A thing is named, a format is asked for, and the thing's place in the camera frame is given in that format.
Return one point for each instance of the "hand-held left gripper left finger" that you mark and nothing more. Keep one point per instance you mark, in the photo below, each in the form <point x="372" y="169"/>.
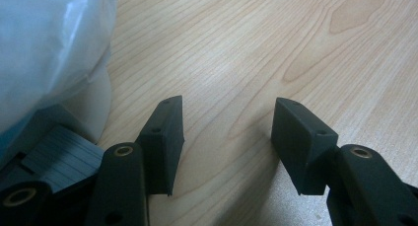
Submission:
<point x="162" y="147"/>

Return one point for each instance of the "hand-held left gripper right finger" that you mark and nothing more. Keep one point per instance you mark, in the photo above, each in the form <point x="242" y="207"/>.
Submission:
<point x="297" y="143"/>

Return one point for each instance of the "translucent white plastic bin bag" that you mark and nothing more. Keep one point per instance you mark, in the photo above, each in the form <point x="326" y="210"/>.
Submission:
<point x="46" y="48"/>

